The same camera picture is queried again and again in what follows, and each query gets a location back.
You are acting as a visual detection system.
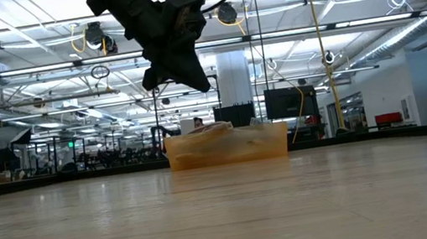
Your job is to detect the red box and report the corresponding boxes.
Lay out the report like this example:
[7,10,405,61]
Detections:
[374,110,404,127]

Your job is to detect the black aluminium table frame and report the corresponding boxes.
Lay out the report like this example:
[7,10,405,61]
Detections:
[0,117,427,205]

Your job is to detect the black cabinet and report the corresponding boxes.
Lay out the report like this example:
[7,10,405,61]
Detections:
[212,101,258,132]

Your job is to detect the orange extension cord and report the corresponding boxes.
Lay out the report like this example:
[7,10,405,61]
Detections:
[305,0,351,138]

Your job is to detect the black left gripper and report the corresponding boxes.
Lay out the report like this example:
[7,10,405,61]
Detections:
[117,0,219,104]

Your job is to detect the hanging black cable loop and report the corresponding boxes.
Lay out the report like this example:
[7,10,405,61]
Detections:
[89,63,112,81]

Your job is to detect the orange plastic bin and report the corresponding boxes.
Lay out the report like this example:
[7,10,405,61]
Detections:
[163,118,293,174]

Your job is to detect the black studio softbox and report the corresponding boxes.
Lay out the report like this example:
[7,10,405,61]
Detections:
[7,127,34,148]

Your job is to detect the white building pillar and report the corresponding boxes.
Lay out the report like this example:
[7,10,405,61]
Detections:
[213,49,255,109]

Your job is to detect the black wall monitor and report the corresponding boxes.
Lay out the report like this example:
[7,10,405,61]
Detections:
[263,82,320,122]

